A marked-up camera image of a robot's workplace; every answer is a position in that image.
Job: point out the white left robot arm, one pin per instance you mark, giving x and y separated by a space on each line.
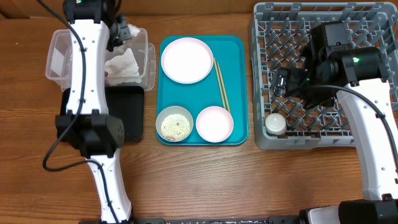
86 124

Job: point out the cooked rice pile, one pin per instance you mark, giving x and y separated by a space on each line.
175 127

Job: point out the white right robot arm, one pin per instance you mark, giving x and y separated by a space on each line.
359 80

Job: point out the clear plastic wrap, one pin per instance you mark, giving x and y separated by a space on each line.
134 31

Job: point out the pale green cup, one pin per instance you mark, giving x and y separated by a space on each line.
275 124

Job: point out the grey-green bowl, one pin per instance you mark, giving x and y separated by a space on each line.
173 110

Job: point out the teal plastic tray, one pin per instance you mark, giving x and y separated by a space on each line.
229 53

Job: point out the pink round plate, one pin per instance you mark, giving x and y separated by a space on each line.
187 60

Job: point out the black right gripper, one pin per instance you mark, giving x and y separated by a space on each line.
292 76

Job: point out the clear plastic bin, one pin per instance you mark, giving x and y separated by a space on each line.
59 59

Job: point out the black tray bin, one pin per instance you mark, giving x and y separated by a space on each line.
127 104

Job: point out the pink bowl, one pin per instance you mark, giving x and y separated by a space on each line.
214 124

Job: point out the white tissue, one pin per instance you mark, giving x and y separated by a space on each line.
122 69

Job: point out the grey dish rack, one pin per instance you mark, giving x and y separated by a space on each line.
279 31

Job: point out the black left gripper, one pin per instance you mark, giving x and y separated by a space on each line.
125 33

